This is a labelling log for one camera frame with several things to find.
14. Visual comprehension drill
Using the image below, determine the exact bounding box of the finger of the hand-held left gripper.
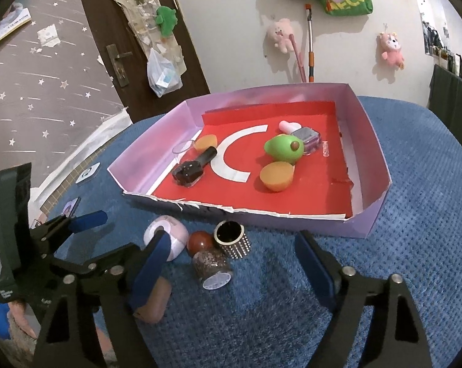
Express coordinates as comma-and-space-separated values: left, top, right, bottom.
51, 242, 147, 277
31, 211, 109, 255

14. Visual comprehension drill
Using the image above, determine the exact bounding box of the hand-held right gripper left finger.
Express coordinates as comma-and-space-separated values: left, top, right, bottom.
32, 229, 172, 368

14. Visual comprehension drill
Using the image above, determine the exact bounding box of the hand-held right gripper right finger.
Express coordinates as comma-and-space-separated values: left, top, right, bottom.
294, 230, 433, 368

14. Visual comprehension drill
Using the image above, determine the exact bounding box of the orange half fruit toy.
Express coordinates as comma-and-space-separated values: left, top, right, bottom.
259, 161, 295, 192

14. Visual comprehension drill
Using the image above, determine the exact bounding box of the black nail polish bottle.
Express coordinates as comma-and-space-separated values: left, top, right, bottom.
172, 146, 219, 188

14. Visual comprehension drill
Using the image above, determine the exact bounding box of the small clear cup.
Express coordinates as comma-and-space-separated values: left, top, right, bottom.
172, 140, 195, 163

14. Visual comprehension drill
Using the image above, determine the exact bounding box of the green avocado toy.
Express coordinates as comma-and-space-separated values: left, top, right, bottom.
263, 134, 305, 163

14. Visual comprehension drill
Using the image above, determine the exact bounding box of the pink nail polish bottle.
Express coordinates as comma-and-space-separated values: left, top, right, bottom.
279, 120, 321, 156

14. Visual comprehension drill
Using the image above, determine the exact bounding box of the orange round disc toy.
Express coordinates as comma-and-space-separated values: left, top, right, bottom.
193, 134, 219, 152

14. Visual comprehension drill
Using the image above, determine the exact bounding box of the purple cardboard box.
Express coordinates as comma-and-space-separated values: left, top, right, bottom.
107, 82, 392, 239

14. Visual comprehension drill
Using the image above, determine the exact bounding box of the person's left hand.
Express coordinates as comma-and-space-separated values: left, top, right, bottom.
6, 301, 38, 340

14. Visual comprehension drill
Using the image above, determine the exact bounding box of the small photo card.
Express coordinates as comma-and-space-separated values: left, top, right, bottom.
61, 197, 82, 217
75, 163, 101, 183

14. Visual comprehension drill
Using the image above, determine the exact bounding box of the tan cylinder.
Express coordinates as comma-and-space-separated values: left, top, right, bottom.
133, 276, 173, 324

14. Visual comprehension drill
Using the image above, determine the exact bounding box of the pink round case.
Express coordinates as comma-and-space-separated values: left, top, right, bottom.
143, 216, 189, 263

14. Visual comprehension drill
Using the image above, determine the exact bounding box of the red-brown ball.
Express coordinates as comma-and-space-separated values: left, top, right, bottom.
187, 231, 216, 257

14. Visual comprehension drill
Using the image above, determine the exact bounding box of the brown glitter bottle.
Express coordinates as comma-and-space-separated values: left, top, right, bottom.
192, 250, 234, 291

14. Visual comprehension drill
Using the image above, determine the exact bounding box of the red printed paper liner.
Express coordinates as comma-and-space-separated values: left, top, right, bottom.
144, 101, 354, 219

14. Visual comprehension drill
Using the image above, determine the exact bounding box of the black studded cup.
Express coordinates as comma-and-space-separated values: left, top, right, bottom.
213, 220, 252, 261

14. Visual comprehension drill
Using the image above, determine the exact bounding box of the blue textured blanket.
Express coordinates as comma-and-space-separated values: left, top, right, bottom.
0, 96, 462, 368

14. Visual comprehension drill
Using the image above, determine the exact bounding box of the clear plastic bag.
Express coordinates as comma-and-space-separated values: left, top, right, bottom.
147, 48, 183, 98

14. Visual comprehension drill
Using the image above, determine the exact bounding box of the white paper scrap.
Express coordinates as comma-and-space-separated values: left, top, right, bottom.
37, 24, 61, 48

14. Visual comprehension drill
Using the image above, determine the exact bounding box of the dark brown door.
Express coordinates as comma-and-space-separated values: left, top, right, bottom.
74, 0, 212, 123

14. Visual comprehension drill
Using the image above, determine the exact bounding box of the pink stick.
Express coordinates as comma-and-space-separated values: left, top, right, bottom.
289, 34, 307, 83

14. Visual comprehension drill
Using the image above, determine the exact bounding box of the clear hanging door organizer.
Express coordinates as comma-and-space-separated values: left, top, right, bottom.
110, 0, 187, 77

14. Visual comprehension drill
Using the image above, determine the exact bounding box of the white book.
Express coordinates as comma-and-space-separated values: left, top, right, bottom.
0, 2, 32, 43

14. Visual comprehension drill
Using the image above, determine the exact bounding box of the green plush dinosaur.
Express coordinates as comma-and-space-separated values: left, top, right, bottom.
155, 6, 178, 37

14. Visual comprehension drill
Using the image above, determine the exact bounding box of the dark green table cloth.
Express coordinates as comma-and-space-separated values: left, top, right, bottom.
426, 64, 462, 146

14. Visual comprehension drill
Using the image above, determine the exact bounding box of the pink plush with glasses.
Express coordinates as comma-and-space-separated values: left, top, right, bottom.
377, 32, 405, 69

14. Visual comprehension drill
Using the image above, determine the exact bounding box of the pink rabbit plush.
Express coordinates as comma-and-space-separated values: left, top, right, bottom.
267, 18, 297, 53

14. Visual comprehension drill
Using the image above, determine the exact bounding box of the brass door handle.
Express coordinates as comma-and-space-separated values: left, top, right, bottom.
106, 44, 134, 88

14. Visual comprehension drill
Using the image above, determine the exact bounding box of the metal mop handle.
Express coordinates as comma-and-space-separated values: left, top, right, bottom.
305, 4, 316, 83

